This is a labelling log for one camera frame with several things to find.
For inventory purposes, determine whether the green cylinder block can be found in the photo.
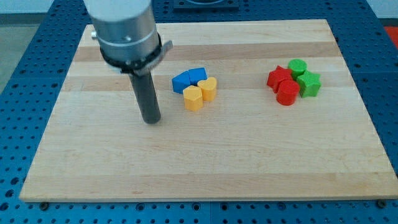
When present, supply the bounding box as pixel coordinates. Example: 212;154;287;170
288;58;307;80

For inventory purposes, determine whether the black flange mount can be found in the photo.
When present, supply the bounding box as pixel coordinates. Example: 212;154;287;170
100;34;173;76

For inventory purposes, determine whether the blue block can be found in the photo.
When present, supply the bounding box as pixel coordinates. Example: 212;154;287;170
172;71;191;94
188;67;208;86

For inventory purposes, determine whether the green star block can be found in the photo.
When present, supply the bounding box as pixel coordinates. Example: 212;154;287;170
296;71;322;98

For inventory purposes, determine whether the blue block left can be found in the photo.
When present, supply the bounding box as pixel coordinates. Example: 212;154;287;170
172;71;191;94

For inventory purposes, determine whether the red cylinder block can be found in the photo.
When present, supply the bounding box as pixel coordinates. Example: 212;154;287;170
276;80;300;106

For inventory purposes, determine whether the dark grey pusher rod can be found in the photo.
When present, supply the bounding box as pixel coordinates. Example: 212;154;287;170
129;73;161;124

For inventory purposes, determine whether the yellow heart block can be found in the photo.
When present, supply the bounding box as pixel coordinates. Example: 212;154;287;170
197;77;217;101

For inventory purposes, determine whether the wooden board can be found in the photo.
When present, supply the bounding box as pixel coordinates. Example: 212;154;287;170
19;19;397;202

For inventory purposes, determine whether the yellow hexagon block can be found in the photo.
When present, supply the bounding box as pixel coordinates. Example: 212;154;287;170
183;85;203;111

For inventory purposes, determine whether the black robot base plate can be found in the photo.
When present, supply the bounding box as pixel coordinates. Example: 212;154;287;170
172;0;240;11

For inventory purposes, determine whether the red star block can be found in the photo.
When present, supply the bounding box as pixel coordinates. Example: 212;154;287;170
266;65;292;93

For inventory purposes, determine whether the blue block right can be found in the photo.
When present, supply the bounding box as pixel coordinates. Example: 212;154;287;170
188;67;208;86

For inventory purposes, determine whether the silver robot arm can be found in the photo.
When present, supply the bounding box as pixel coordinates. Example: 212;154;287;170
84;0;173;124

